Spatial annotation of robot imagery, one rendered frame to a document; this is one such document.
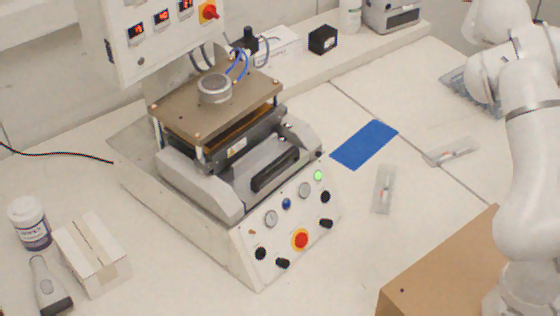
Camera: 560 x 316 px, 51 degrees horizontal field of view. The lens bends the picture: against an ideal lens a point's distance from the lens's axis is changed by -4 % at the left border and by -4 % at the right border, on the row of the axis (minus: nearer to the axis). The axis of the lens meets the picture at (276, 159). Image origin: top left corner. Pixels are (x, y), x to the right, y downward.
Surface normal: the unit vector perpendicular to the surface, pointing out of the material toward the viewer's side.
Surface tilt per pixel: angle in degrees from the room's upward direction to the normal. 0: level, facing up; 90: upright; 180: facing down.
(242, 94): 0
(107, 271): 88
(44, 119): 90
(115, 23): 90
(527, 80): 30
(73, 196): 0
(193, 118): 0
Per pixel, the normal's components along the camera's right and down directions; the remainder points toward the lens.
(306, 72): -0.02, -0.72
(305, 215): 0.66, 0.11
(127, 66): 0.74, 0.46
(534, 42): -0.36, -0.51
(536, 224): -0.13, -0.25
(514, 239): -0.72, 0.08
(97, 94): 0.58, 0.55
